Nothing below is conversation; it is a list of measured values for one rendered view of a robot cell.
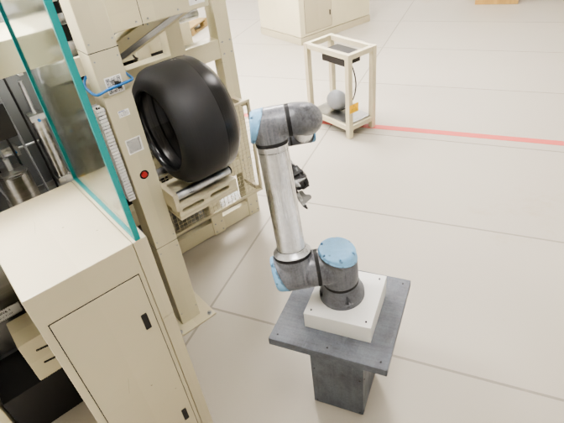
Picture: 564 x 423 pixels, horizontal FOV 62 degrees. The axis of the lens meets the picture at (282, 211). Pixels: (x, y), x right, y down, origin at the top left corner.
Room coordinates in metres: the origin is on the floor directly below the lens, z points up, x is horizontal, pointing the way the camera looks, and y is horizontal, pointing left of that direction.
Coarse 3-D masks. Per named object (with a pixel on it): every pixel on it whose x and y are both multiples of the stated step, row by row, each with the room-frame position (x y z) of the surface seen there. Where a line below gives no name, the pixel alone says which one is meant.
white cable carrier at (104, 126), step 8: (96, 112) 1.93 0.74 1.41; (104, 112) 1.92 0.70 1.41; (104, 120) 1.91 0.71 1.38; (104, 128) 1.91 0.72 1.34; (104, 136) 1.92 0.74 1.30; (112, 136) 1.92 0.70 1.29; (112, 144) 1.91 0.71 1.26; (112, 152) 1.91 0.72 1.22; (112, 160) 1.93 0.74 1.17; (120, 160) 1.92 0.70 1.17; (120, 168) 1.91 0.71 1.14; (120, 176) 1.94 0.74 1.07; (128, 184) 1.92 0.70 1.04; (128, 192) 1.91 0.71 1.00; (128, 200) 1.90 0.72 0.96
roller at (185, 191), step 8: (224, 168) 2.15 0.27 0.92; (208, 176) 2.09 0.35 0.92; (216, 176) 2.09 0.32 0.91; (224, 176) 2.12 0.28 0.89; (192, 184) 2.03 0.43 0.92; (200, 184) 2.04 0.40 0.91; (208, 184) 2.06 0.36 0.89; (176, 192) 1.98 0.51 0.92; (184, 192) 1.98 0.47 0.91; (192, 192) 2.00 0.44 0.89
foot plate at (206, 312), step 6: (198, 300) 2.10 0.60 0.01; (198, 306) 2.05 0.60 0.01; (204, 306) 2.04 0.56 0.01; (204, 312) 1.99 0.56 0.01; (210, 312) 1.98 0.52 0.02; (192, 318) 1.96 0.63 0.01; (198, 318) 1.95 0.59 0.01; (204, 318) 1.95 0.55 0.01; (180, 324) 1.92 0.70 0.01; (186, 324) 1.92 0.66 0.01; (192, 324) 1.91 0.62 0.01; (198, 324) 1.91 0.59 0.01; (180, 330) 1.87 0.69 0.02; (186, 330) 1.87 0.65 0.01
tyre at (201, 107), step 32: (160, 64) 2.21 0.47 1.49; (192, 64) 2.18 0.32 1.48; (160, 96) 2.02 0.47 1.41; (192, 96) 2.01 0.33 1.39; (224, 96) 2.07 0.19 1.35; (160, 128) 2.40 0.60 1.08; (192, 128) 1.92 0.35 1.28; (224, 128) 2.00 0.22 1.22; (160, 160) 2.18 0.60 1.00; (192, 160) 1.92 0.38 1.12; (224, 160) 2.02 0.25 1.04
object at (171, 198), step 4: (160, 184) 2.03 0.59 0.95; (164, 188) 1.99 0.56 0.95; (168, 188) 1.98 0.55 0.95; (164, 192) 1.97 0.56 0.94; (168, 192) 1.94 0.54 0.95; (172, 192) 1.94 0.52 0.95; (164, 196) 1.98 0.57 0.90; (168, 196) 1.95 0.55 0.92; (172, 196) 1.91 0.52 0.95; (176, 196) 1.91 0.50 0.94; (168, 200) 1.96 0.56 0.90; (172, 200) 1.91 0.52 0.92; (176, 200) 1.91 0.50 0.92; (168, 204) 1.97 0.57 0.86; (172, 204) 1.93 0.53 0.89; (176, 204) 1.91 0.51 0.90; (172, 208) 1.94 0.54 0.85; (176, 208) 1.90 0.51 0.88; (180, 208) 1.91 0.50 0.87
